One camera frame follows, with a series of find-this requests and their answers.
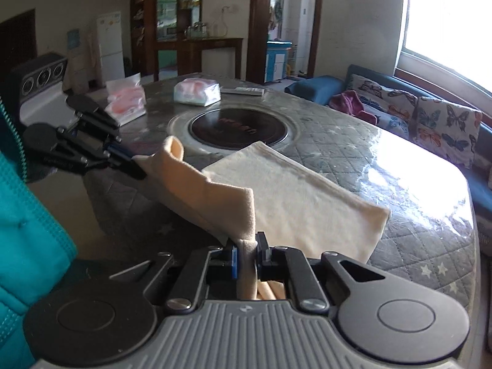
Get dark wooden display cabinet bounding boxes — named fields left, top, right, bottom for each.
left=130, top=0, right=202, bottom=79

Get white refrigerator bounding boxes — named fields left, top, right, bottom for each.
left=95, top=12, right=125, bottom=87

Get pink plastic bag pack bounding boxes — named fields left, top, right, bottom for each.
left=104, top=73, right=147, bottom=127

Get black white table appliance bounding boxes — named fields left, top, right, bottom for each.
left=10, top=53, right=75, bottom=127

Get cream beige garment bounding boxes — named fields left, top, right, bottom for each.
left=133, top=136, right=390, bottom=300

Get right butterfly print cushion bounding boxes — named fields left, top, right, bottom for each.
left=410, top=97, right=482, bottom=169

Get black round induction cooktop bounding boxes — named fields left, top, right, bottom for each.
left=188, top=108, right=289, bottom=151

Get butterfly print cushion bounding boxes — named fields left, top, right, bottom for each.
left=347, top=74, right=418, bottom=139
left=410, top=97, right=482, bottom=169

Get window with metal frame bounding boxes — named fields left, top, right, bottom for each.
left=398, top=0, right=491, bottom=97

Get magenta cloth on sofa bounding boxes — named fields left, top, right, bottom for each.
left=328, top=90, right=378, bottom=125

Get dark wooden door frame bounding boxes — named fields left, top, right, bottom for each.
left=245, top=0, right=323, bottom=85

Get light blue cabinet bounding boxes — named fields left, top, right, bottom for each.
left=264, top=40, right=292, bottom=82

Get pink white tissue pack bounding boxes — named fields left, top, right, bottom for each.
left=173, top=77, right=221, bottom=107

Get teal quilted jacket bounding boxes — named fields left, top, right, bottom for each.
left=1, top=107, right=77, bottom=368

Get dark wooden side counter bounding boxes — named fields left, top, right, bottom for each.
left=153, top=38, right=243, bottom=79

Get grey remote control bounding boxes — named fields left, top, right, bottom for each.
left=220, top=87, right=265, bottom=97

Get left butterfly print cushion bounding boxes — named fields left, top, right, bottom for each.
left=347, top=74, right=418, bottom=139

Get blue corner sofa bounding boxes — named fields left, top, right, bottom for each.
left=285, top=64, right=491, bottom=221

